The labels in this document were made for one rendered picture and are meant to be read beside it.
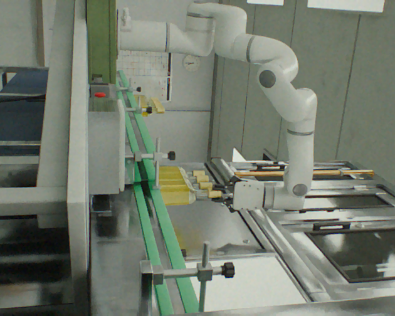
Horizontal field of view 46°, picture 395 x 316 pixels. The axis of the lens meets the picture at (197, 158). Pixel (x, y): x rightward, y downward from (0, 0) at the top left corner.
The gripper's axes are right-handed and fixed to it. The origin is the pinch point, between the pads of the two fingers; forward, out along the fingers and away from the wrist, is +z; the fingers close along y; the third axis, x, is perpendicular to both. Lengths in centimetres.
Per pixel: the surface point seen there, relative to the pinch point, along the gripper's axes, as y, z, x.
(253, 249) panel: -12.5, -12.2, 14.2
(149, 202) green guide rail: 3.3, 20.3, 19.5
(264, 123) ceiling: -63, -58, -388
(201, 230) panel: -12.9, 4.5, 2.7
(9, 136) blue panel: 14, 71, -4
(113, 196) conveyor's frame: 5.4, 30.5, 22.2
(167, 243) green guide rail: 3.1, 12.5, 43.4
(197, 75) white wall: -42, 31, -607
